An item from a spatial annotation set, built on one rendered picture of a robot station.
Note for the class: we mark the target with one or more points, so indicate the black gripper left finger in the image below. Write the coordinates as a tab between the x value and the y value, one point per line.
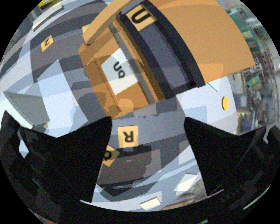
77	156

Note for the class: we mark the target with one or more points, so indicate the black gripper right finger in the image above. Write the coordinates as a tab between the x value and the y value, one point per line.
218	152

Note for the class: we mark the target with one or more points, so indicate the yellow round disc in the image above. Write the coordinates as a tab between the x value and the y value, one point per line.
224	103

